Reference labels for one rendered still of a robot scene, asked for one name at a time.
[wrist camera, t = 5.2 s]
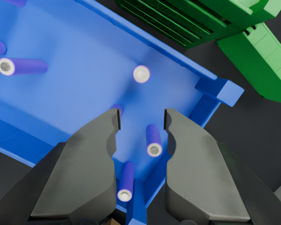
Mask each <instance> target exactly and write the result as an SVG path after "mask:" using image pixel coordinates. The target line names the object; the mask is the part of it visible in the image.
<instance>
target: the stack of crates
mask: <svg viewBox="0 0 281 225"><path fill-rule="evenodd" d="M115 1H116V3H117V6H118V7H119V8H121V9H122V10H124V11H126V12H127V13H129V14H130V15H132V16H134V17H135V18H137V19H138V20H140V21H141V22H143V23H145V24H146V25H148V26H150V27H151V28H153V29H154V30H156V31H158V32H159V33H161V34H163V35H164V36H166V37H167V38H169V39H170V40H172V41H174V42H175V43H177V44H179V45H180V46H182V47H183V48H185V49H187V50H188V49H190V48H193V47H196V46H199V45H201V44H204V43H207V42H210V41H212V40H215V39H217V38H220V37H223V36H226V35H229V34H231V33H234V32H237V31H239V30H242V29H245V28H247V27H250V26H253V25H256V24H259V23H261V22H263V21H267V20H269V19H272V18H275V17H276V16H277V14H278V13H279V12H280V10H281V0H115Z"/></svg>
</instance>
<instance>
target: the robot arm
mask: <svg viewBox="0 0 281 225"><path fill-rule="evenodd" d="M119 130H121V111H120V109H117V108H111V109H109V110H108V111H106V112H105V113H103V114H101V115H100V116H98V117H96V118H95V119H93V120H91V121H90V122H88V123H87V124H85V125H84V126H83V127H81V128H80V129H79V130H78V131H76V132H75V133H74V134H73V135H72V136H71V137H70V138H69V139H68V140H67V141H66V142H59V143H58V144H57V145H56V146H55V147H54V148H53V149H52V150H51V151H50V152H49V153H48V154H47V155H45V156H44V157H43V158H42V159H41V160H40V161H39V162H38V163H37V164H36V165H35V166H34V167H33V168H32V169H31V170H30V171H29V172H28V173H27V174H25V175H24V176H23V177H22V178H21V179H20V180H19V181H18V182H17V183H16V184H15V185H14V186H13V187H12V188H11V189H10V190H9V191H8V192H7V193H6V195H5V196H4V197H3V198H2V199H1V200H0V225H99V224H98V223H99V222H100V221H101V220H103V219H104V218H105V217H107V216H108V215H109V214H111V213H112V212H113V211H114V210H115V208H116V198H117V184H116V173H115V165H114V161H113V160H112V159H111V158H112V156H113V154H114V153H115V152H116V136H115V135H116V133H117V132H118V131H119ZM164 130H166V132H167V133H168V140H167V152H168V153H169V154H170V156H171V158H170V159H169V160H168V162H167V165H166V176H165V209H166V211H167V212H168V213H169V214H170V215H171V216H172V217H174V218H175V219H176V220H177V221H179V222H180V224H179V225H281V201H280V200H279V198H278V197H277V196H276V195H275V194H274V193H273V191H272V190H271V189H270V188H269V187H268V186H267V185H266V184H265V183H264V182H263V181H262V180H261V179H260V178H259V177H258V176H257V175H256V174H255V173H254V172H253V171H252V170H251V169H250V168H249V167H248V166H247V165H246V164H245V163H244V162H243V161H242V160H241V159H240V158H239V157H238V156H237V155H236V154H235V153H234V152H233V151H232V150H231V149H230V148H229V147H228V146H227V145H226V144H225V143H218V142H217V141H216V140H215V139H214V138H213V137H212V136H211V135H210V134H209V133H208V132H207V131H206V130H205V129H203V128H202V127H201V126H199V125H198V124H196V123H195V122H193V121H192V120H190V119H189V118H187V117H186V116H184V115H182V114H181V113H179V112H178V111H176V110H175V109H173V108H168V109H164Z"/></svg>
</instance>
